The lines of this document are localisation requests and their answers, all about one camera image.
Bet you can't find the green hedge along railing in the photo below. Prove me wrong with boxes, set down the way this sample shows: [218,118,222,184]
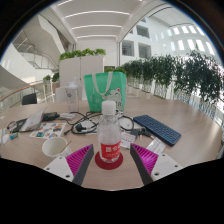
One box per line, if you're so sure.
[104,51,224,116]

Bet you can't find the green plants on cabinet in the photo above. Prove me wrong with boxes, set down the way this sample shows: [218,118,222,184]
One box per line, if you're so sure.
[59,48,107,62]

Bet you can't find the white grid-pattern cup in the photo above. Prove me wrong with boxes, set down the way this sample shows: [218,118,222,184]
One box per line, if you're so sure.
[41,136,69,161]

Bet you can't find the white chair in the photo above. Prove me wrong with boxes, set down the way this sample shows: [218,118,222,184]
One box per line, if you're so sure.
[54,85,69,103]

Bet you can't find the small black box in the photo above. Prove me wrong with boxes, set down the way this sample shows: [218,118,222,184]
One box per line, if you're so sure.
[42,112,61,122]

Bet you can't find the wooden stir stick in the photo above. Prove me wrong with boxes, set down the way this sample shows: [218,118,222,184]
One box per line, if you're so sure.
[59,139,73,156]

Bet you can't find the tangled black cables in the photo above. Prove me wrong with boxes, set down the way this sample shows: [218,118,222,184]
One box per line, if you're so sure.
[63,111,136,136]

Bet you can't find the green tote bag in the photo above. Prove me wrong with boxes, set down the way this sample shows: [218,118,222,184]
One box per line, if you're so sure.
[83,71,127,113]

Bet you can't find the white power adapter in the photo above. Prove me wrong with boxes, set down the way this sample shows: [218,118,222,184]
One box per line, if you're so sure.
[59,112,77,121]

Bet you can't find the white card with pink print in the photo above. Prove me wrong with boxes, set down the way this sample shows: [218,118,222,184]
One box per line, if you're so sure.
[119,131,137,150]

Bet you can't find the black and red case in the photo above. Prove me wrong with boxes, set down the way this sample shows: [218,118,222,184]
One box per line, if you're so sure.
[6,120,18,133]

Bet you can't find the clear plastic tumbler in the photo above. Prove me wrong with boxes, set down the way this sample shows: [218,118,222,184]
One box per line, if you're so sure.
[64,79,81,114]

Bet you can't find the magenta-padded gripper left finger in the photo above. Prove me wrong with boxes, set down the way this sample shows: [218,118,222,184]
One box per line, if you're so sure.
[43,143,96,187]

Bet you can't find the black notebook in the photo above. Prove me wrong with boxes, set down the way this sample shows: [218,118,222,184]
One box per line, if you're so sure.
[14,118,28,133]

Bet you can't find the dark blue keyboard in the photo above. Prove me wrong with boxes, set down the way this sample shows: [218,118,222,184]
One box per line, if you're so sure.
[132,114,183,147]

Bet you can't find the small white packet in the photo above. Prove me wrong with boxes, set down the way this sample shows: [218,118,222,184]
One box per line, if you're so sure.
[146,137,167,155]

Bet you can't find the small potted green plants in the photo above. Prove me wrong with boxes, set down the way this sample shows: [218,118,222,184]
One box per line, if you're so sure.
[42,72,60,84]

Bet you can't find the black chair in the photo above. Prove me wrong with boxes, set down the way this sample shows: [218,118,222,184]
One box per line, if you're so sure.
[21,92,38,106]

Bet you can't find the white cabinet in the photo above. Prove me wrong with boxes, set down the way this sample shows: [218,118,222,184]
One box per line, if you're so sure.
[54,54,105,103]

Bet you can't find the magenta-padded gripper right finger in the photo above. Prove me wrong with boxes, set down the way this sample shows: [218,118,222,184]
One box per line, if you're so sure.
[130,143,185,186]

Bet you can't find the clear red-labelled water bottle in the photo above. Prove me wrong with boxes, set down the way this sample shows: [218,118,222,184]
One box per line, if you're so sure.
[96,100,122,164]

